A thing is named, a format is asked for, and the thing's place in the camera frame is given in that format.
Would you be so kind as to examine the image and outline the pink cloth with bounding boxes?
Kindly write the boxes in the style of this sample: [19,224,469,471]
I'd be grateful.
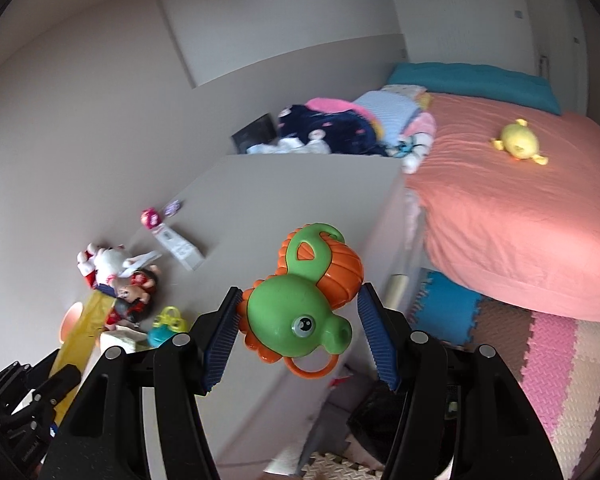
[305,96,381,136]

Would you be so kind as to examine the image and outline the navy printed blanket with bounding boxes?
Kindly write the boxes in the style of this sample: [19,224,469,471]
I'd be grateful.
[276,104,388,157]

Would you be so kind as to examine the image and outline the bed with salmon sheet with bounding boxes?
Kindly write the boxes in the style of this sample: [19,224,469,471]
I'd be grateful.
[404,91,600,323]

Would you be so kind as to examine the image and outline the white and teal socks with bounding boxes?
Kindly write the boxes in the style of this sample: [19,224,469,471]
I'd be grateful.
[387,132,435,175]

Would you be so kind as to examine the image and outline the white cloth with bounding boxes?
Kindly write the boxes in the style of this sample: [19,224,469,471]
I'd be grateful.
[246,136,331,157]

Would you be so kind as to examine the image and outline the pink folded blanket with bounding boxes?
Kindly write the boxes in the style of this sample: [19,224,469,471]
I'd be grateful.
[400,110,437,148]

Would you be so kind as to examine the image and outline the white thermometer box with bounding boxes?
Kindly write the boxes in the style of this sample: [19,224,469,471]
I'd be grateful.
[152,223,206,272]

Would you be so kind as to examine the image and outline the black picture frame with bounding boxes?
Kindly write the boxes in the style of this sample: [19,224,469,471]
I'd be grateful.
[231,113,278,155]

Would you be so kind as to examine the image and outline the yellow board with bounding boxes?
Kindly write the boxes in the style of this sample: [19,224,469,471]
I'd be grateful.
[47,290,118,411]

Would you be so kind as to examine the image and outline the yellow-green toy basket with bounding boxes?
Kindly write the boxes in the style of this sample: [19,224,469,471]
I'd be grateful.
[152,306,187,336]

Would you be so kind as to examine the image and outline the light blue folded blanket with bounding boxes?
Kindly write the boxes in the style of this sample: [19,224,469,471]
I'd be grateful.
[352,91,423,146]

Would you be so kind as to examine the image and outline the teal toy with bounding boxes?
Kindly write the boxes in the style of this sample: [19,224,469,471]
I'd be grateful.
[146,324,178,348]

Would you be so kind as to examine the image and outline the brown-haired doll in red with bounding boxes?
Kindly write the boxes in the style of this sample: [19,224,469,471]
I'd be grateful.
[105,266,162,328]

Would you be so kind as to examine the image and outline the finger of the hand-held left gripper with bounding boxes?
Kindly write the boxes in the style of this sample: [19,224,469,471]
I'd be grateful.
[12,364,83,416]

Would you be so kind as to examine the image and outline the brown foam mat tile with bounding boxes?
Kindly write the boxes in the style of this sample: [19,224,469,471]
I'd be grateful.
[462,297,536,361]

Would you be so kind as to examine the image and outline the blue foam mat tile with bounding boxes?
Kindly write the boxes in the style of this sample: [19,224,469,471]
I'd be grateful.
[405,267,486,348]

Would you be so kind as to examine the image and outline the white patterned pillow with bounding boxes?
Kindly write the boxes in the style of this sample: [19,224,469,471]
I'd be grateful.
[380,84,428,103]

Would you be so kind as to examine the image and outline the beige foam mat tile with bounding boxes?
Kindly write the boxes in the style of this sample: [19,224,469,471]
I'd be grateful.
[300,452,386,480]
[547,322,600,476]

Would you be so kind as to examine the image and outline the yellow plush toy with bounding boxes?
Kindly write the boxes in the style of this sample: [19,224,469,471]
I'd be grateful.
[489,119,550,166]

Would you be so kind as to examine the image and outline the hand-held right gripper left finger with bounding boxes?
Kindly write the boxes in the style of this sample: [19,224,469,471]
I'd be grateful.
[42,285,243,480]

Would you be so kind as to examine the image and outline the white and red plush doll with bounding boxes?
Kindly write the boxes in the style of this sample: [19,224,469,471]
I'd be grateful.
[76,242,131,291]

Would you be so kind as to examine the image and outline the white tissue pack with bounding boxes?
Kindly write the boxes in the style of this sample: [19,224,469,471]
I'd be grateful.
[99,327,151,356]

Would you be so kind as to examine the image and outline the orange round object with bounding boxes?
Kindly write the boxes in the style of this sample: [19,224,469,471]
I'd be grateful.
[59,304,86,346]

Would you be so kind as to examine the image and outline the green and orange toy animal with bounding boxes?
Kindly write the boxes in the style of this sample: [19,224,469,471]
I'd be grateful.
[237,221,366,380]

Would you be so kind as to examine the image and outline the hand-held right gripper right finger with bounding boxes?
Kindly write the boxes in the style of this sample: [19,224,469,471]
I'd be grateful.
[357,282,566,480]

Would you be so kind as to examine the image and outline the teal pillow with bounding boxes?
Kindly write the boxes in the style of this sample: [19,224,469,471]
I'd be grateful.
[384,62,563,116]

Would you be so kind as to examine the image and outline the pink foam mat tile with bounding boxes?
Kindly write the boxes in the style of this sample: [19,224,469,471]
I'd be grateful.
[520,310,600,433]

